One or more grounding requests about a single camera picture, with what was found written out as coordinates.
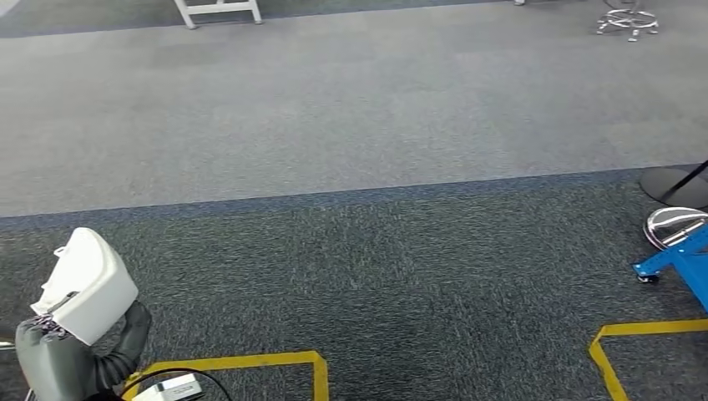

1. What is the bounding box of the white desk frame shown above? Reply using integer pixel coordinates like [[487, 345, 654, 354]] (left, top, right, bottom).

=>
[[173, 0, 263, 30]]

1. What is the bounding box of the chrome stanchion post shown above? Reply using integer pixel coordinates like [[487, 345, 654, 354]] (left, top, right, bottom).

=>
[[643, 206, 708, 251]]

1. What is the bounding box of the white plastic part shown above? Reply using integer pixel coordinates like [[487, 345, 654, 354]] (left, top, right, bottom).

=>
[[30, 226, 139, 347]]

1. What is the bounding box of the yellow floor tape marking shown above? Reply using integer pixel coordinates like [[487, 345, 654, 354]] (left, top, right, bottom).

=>
[[589, 319, 708, 401], [121, 350, 330, 401]]

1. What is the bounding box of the chrome base stool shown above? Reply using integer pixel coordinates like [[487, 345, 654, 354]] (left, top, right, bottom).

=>
[[596, 0, 660, 43]]

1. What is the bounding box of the black stanchion post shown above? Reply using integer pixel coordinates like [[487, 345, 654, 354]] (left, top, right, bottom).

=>
[[640, 160, 708, 211]]

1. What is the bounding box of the blue metal shelf rack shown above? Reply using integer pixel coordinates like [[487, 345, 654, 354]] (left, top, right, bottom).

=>
[[632, 226, 708, 314]]

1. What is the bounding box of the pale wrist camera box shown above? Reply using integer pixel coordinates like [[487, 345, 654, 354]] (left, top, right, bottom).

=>
[[131, 373, 204, 401]]

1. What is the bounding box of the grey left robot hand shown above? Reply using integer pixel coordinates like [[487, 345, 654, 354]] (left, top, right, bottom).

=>
[[15, 301, 153, 401]]

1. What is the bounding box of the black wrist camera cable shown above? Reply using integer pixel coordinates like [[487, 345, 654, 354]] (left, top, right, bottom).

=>
[[119, 368, 234, 401]]

